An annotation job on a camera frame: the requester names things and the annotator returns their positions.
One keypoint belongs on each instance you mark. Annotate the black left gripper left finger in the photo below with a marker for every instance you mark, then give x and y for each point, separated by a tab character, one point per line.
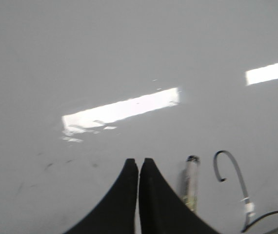
115	213

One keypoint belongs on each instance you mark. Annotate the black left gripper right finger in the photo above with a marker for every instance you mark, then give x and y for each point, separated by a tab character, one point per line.
161	210

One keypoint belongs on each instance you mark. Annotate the white black whiteboard marker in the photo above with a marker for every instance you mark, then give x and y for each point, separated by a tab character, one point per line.
188	191

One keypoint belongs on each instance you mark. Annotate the white whiteboard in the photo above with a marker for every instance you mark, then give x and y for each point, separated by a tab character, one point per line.
86	84

